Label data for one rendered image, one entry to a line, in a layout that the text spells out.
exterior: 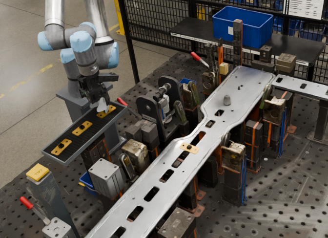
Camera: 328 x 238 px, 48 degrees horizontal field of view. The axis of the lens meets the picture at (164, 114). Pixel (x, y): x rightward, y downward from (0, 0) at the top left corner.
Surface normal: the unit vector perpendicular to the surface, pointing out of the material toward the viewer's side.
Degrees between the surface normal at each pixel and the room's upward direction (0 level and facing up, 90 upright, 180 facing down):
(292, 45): 0
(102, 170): 0
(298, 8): 90
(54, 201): 90
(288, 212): 0
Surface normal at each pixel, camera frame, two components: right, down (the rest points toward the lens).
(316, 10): -0.57, 0.58
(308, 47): -0.12, -0.76
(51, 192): 0.81, 0.29
